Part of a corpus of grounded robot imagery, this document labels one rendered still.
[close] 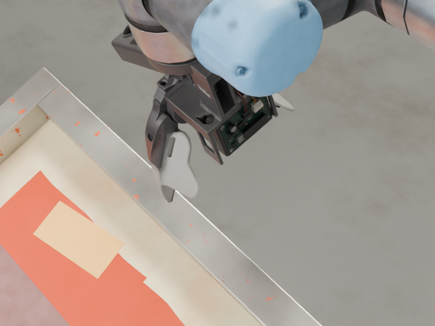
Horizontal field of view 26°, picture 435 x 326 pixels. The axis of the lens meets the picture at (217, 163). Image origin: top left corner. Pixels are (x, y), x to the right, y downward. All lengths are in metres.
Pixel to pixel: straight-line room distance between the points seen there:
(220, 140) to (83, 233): 0.29
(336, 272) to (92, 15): 1.42
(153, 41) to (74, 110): 0.37
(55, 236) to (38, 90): 0.18
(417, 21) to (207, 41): 0.14
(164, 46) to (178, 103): 0.09
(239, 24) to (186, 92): 0.23
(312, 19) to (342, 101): 2.57
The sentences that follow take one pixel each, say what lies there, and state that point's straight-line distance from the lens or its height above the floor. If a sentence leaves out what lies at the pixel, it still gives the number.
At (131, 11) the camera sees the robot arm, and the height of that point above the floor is 1.70.
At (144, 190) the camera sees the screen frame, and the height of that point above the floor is 1.38.
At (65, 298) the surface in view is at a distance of 1.03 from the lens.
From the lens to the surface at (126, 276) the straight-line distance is 1.01.
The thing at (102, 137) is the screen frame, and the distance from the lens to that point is 1.06.
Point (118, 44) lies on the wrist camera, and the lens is 0.88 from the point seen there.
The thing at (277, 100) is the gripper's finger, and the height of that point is 1.53.
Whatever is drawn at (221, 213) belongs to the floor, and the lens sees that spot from 2.81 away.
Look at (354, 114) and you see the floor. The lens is 3.14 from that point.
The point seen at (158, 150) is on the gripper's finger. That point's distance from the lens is 0.87.
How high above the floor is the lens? 2.13
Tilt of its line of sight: 46 degrees down
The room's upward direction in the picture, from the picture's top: straight up
